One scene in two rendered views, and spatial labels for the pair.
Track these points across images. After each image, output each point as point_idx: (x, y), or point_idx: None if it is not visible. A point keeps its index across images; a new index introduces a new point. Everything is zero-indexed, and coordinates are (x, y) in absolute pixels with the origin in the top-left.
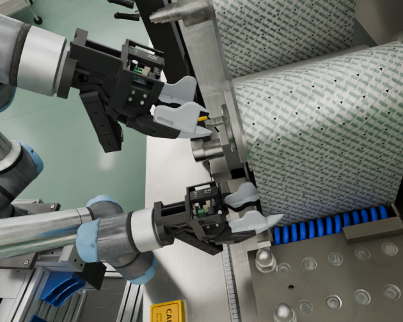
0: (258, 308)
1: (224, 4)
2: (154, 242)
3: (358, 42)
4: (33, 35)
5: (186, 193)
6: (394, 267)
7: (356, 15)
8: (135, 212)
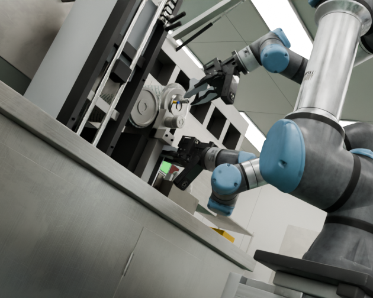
0: (190, 194)
1: None
2: None
3: (12, 85)
4: (250, 50)
5: (197, 139)
6: None
7: (18, 64)
8: (221, 148)
